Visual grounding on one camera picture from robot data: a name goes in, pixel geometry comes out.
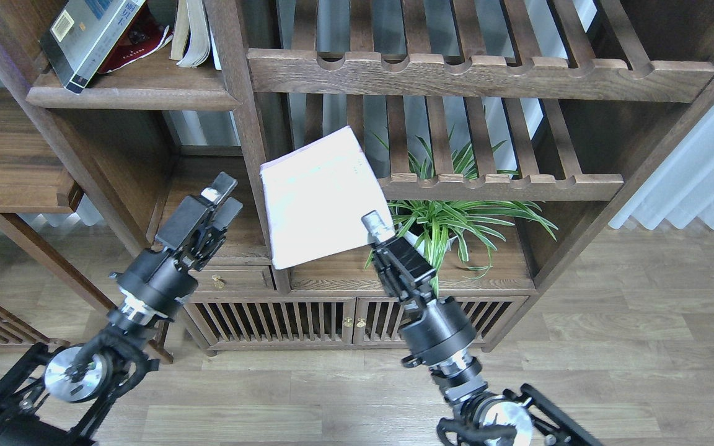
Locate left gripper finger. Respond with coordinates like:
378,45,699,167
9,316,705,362
156,172,238,251
211,198,243,239

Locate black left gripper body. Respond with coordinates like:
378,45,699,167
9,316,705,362
110,229,227,320

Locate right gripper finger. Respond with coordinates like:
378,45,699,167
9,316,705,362
361,211,436,292

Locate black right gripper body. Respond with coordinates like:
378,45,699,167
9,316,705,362
373,251,476,369

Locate white lavender book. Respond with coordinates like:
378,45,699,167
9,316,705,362
260,126,392,270

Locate red paperback book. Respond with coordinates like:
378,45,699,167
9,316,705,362
97,4,173,74

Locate yellow-green black book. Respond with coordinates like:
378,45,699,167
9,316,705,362
39,1,146,94

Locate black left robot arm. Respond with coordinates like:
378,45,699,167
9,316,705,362
0,172,242,445

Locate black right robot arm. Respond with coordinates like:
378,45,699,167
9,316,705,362
361,211,599,445

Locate beige upright books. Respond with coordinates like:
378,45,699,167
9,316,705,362
169,1,221,70

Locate white plant pot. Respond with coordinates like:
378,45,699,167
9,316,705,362
403,223,458,265

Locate green spider plant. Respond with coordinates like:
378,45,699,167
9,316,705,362
388,136,558,279

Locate brass drawer knob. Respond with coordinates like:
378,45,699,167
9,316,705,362
211,276,226,290

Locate brass cabinet door knobs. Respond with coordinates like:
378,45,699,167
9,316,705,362
342,317,367,328

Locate dark wooden bookshelf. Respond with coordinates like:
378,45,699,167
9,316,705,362
0,0,714,357

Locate wooden side table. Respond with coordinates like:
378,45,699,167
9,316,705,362
0,87,116,313

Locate white curtain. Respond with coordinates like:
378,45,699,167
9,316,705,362
609,105,714,230

